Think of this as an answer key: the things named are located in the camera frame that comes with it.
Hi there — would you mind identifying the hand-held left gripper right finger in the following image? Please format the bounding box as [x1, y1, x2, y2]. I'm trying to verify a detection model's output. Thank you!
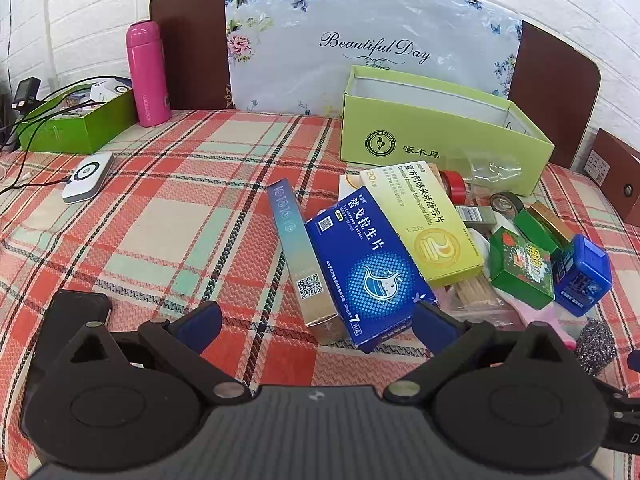
[384, 301, 591, 404]

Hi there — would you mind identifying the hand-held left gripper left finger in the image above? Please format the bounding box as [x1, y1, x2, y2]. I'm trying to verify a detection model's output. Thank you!
[47, 301, 251, 406]

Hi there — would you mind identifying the green printed small box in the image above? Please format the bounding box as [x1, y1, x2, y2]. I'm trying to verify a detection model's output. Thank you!
[488, 227, 555, 311]

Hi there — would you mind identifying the yellow medicine box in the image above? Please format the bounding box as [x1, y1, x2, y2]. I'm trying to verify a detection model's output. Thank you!
[358, 162, 485, 289]

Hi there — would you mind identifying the plain green small box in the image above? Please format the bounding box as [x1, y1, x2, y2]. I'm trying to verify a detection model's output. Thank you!
[513, 208, 562, 257]

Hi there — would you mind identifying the black tape roll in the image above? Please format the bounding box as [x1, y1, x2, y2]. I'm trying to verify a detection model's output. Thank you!
[489, 192, 526, 217]

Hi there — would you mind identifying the red tape roll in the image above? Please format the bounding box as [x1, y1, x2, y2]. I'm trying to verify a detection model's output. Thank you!
[439, 170, 469, 206]

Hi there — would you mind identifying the gold small box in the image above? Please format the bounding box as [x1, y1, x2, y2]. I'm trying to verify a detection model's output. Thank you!
[528, 201, 574, 247]

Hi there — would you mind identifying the light green box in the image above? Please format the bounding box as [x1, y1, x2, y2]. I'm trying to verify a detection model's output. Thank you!
[341, 64, 556, 197]

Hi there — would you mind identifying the toothpick plastic bag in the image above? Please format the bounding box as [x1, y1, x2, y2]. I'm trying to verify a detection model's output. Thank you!
[439, 274, 522, 332]

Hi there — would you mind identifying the steel wool scourer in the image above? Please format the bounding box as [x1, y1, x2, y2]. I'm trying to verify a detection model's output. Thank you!
[574, 318, 629, 377]

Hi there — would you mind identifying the blue medicine box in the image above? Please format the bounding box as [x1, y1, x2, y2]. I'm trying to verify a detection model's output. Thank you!
[304, 187, 439, 354]

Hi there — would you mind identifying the plaid bed sheet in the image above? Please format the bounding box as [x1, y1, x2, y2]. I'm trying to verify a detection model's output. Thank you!
[0, 109, 640, 480]

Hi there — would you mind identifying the small grey box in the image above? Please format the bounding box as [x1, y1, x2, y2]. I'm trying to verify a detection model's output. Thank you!
[454, 204, 499, 226]

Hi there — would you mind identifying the long silver teal box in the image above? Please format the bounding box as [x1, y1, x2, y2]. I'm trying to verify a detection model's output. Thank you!
[266, 178, 352, 346]

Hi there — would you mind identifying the clear plastic bag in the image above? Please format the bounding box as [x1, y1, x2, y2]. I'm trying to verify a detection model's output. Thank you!
[449, 149, 524, 187]

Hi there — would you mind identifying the white power bank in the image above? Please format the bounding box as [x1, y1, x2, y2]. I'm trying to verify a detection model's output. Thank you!
[61, 152, 115, 205]

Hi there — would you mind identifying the dark green open box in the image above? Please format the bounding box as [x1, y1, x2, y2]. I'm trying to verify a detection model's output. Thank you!
[15, 85, 139, 156]

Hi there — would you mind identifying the brown cardboard box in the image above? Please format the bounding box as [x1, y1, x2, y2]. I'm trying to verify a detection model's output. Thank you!
[584, 128, 640, 222]

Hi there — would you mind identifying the white blue small box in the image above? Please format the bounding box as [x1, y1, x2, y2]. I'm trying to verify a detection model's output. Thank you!
[89, 78, 134, 106]

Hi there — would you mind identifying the pink thermos bottle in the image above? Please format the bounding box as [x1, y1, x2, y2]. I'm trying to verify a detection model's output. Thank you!
[125, 19, 172, 128]

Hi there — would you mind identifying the floral pillow headboard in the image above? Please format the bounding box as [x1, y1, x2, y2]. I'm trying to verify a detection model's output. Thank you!
[149, 0, 602, 170]

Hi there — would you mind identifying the black charger device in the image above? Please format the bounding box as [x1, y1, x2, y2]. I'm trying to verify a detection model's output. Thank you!
[10, 77, 42, 112]

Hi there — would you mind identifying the floral bedding plastic package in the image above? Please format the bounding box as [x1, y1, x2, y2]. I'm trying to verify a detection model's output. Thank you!
[224, 0, 524, 120]

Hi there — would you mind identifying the black cable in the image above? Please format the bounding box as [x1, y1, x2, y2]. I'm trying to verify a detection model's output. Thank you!
[0, 149, 68, 197]
[19, 78, 111, 128]

